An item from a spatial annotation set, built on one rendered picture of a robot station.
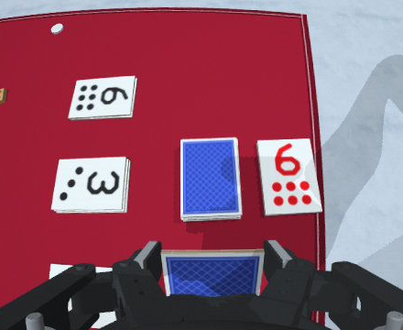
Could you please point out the dark red play mat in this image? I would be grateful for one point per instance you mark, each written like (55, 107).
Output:
(199, 75)
(319, 218)

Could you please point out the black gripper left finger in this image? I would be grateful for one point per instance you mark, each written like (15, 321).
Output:
(128, 289)

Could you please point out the grey flat disc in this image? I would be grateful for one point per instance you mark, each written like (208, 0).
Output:
(57, 29)

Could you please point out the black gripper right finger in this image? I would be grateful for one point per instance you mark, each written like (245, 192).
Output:
(334, 292)

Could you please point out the blue playing card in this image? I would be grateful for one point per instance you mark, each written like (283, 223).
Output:
(209, 177)

